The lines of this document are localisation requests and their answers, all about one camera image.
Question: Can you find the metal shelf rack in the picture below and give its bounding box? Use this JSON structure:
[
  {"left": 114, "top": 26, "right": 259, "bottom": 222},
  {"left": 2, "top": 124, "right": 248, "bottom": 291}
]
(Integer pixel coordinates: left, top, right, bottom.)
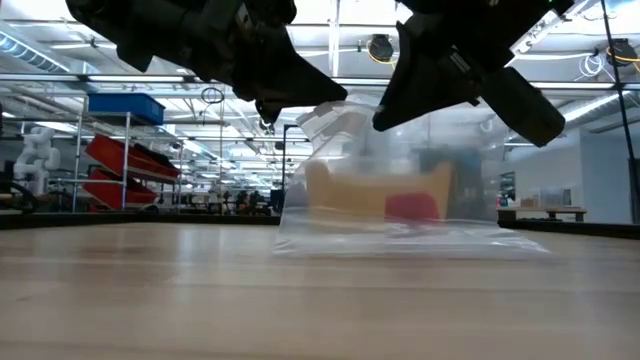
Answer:
[{"left": 49, "top": 94, "right": 185, "bottom": 214}]

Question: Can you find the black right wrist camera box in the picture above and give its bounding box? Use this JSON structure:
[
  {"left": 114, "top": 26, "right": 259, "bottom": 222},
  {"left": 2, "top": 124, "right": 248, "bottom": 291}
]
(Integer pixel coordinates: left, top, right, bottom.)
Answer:
[{"left": 478, "top": 66, "right": 568, "bottom": 149}]

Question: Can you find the blue plastic shelf bin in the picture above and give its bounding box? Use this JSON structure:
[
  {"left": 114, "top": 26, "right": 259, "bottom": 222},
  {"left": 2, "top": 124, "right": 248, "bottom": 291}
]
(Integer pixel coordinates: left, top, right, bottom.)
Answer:
[{"left": 87, "top": 92, "right": 166, "bottom": 127}]

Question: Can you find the clear plastic bag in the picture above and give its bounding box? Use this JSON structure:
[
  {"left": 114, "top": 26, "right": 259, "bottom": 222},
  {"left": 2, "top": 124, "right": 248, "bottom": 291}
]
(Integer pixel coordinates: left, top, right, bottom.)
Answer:
[{"left": 271, "top": 99, "right": 552, "bottom": 260}]

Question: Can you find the black aluminium table frame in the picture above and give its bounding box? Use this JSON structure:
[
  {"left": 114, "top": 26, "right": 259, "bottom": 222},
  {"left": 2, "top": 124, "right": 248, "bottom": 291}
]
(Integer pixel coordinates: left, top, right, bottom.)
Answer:
[{"left": 0, "top": 211, "right": 640, "bottom": 241}]

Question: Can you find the red bandage strip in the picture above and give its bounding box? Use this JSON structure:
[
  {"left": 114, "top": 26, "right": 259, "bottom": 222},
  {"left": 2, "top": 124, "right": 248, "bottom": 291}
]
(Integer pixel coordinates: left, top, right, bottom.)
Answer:
[{"left": 384, "top": 191, "right": 443, "bottom": 224}]

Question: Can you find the white robot figure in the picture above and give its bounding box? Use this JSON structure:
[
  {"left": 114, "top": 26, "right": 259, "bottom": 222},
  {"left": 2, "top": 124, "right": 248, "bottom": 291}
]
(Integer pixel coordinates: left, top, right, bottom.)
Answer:
[{"left": 12, "top": 125, "right": 62, "bottom": 197}]

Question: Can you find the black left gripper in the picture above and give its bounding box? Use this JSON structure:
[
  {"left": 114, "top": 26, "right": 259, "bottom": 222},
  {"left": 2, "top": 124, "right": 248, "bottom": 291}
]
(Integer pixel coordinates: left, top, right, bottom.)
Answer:
[{"left": 149, "top": 0, "right": 349, "bottom": 127}]

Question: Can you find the black cabinet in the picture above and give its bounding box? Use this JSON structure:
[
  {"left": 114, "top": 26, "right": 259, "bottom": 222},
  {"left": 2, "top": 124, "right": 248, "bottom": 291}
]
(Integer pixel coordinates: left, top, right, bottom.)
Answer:
[{"left": 414, "top": 146, "right": 484, "bottom": 221}]

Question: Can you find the thin black pole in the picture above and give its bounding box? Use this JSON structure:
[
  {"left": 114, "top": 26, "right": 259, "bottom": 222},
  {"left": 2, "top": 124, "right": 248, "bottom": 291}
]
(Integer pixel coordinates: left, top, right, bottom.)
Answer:
[{"left": 598, "top": 0, "right": 640, "bottom": 224}]

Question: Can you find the red plastic shelf bin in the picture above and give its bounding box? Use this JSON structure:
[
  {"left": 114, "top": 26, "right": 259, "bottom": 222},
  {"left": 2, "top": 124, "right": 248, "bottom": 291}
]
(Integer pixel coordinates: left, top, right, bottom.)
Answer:
[
  {"left": 81, "top": 167, "right": 159, "bottom": 212},
  {"left": 84, "top": 132, "right": 182, "bottom": 185}
]

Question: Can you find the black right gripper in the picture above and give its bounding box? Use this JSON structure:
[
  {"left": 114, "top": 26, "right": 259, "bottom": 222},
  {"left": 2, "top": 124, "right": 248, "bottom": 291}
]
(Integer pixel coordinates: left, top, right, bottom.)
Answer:
[{"left": 371, "top": 0, "right": 576, "bottom": 134}]

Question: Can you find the yellow plastic bin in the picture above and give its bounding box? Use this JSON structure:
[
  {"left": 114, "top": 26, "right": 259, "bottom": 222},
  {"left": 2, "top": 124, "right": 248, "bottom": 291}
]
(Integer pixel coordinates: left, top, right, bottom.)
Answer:
[{"left": 304, "top": 159, "right": 454, "bottom": 222}]

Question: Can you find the black ceiling cable reel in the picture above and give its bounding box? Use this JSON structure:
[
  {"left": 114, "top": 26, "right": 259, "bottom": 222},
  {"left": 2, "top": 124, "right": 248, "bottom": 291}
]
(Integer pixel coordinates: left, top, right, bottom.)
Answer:
[
  {"left": 366, "top": 33, "right": 396, "bottom": 65},
  {"left": 603, "top": 37, "right": 640, "bottom": 69}
]

